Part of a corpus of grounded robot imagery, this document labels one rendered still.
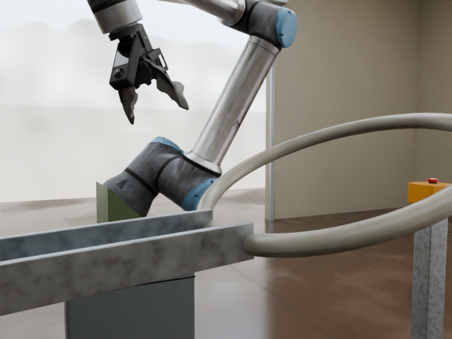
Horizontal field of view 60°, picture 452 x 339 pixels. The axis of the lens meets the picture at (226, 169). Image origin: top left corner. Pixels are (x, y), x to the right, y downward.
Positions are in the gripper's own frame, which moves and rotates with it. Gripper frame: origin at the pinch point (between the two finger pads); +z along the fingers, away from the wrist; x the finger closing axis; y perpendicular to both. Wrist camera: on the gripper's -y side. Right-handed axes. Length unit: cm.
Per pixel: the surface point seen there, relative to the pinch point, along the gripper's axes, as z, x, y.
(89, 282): 0, -15, -50
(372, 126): 14.6, -43.3, 5.4
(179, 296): 62, 25, 7
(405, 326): 215, -36, 119
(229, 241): 6.4, -25.3, -37.8
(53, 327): 136, 176, 57
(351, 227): 7, -40, -37
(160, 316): 64, 30, 1
